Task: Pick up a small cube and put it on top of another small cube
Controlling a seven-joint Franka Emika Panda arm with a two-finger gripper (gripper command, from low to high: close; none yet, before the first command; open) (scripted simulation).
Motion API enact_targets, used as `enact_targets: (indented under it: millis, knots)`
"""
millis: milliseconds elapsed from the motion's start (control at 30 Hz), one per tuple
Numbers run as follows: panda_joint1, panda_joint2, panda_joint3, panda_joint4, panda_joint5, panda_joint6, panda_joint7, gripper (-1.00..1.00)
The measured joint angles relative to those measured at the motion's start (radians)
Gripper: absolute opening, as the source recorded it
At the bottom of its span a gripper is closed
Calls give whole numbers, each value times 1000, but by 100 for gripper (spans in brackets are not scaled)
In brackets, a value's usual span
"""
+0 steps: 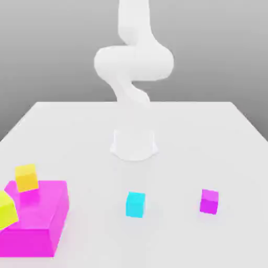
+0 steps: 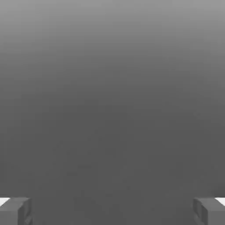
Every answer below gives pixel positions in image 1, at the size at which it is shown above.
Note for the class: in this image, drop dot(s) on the small cyan cube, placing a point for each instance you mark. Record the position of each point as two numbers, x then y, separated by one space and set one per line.
135 205

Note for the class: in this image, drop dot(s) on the small orange cube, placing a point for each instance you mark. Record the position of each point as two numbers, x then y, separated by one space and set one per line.
26 179

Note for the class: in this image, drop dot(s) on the small purple cube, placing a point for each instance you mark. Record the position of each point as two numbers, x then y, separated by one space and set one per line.
209 202

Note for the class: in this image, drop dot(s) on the small yellow-green cube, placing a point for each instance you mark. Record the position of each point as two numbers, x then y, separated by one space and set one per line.
5 211

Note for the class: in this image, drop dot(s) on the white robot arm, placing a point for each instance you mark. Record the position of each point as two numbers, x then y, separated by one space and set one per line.
134 62

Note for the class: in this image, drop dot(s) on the large magenta box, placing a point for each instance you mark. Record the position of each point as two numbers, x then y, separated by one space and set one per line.
39 219

